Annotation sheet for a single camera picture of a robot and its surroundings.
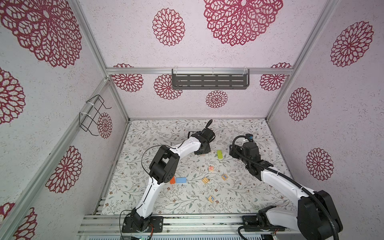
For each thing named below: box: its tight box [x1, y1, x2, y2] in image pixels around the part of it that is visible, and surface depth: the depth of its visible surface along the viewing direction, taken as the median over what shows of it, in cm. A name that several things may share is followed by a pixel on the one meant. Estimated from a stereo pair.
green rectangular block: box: [217, 150, 224, 160], surface depth 102 cm
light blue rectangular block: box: [176, 177, 187, 183], surface depth 91 cm
